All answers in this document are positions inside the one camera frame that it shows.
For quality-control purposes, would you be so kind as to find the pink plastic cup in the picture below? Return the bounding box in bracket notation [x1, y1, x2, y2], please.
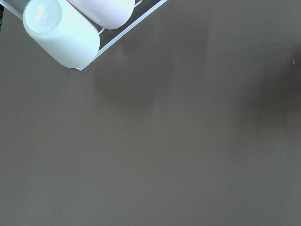
[68, 0, 135, 30]

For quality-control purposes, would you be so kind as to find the white plastic cup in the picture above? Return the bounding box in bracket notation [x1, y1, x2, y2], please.
[23, 0, 100, 69]

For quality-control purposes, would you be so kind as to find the white wire cup rack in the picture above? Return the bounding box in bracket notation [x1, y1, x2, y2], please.
[0, 0, 165, 71]

